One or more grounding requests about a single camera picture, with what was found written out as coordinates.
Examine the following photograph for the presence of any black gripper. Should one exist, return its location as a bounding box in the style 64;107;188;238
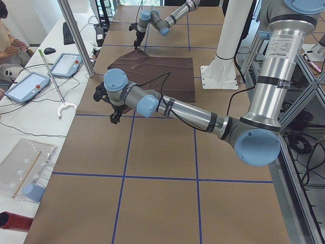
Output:
110;104;126;124
134;28;144;49

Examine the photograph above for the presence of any dark brown t-shirt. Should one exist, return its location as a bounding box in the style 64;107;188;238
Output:
107;49;196;102

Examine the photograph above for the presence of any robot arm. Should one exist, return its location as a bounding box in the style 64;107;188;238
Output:
129;0;201;49
104;1;324;166

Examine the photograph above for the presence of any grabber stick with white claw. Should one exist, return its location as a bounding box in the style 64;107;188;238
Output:
38;49;77;119

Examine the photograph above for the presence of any black keyboard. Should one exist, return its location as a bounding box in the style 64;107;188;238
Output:
62;22;75;45

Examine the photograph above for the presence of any far teach pendant tablet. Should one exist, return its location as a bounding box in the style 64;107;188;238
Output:
50;53;82;78

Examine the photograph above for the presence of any teach pendant tablet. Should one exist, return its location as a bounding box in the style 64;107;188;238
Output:
5;72;50;103
50;53;82;78

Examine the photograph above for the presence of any black computer mouse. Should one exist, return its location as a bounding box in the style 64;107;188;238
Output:
44;47;56;55

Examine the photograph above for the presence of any near teach pendant tablet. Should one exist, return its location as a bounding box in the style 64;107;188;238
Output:
5;72;50;103

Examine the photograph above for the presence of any wooden stick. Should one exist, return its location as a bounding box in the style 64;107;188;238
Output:
11;151;42;198

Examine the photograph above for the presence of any clear plastic bag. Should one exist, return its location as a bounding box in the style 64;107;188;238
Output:
1;139;57;203

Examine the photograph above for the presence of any seated person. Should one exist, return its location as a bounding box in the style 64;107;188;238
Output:
1;1;31;81

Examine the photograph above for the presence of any red cylinder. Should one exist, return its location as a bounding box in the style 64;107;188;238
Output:
1;211;34;232

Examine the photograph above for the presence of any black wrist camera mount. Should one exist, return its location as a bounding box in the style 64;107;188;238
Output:
129;22;138;31
93;83;107;102

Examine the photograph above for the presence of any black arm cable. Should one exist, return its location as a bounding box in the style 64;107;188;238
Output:
142;72;216;133

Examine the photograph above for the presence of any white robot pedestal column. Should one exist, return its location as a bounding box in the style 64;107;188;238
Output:
201;0;254;89

